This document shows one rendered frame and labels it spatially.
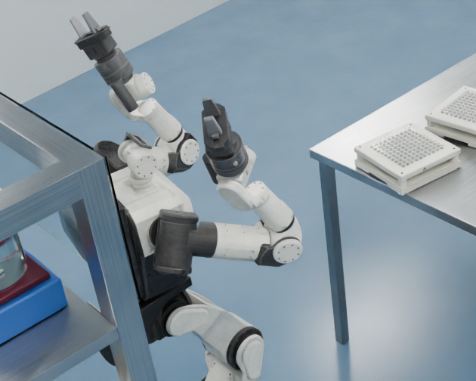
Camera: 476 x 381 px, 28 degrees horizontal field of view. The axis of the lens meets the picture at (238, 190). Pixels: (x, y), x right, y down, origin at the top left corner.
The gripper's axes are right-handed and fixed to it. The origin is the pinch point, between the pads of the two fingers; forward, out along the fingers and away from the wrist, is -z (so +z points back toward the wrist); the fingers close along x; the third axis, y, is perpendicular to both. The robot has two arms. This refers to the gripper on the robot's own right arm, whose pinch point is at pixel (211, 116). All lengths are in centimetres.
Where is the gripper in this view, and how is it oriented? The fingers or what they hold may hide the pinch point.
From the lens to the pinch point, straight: 208.1
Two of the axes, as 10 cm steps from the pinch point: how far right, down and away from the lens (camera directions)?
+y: 9.7, -2.1, -1.4
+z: 2.4, 5.3, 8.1
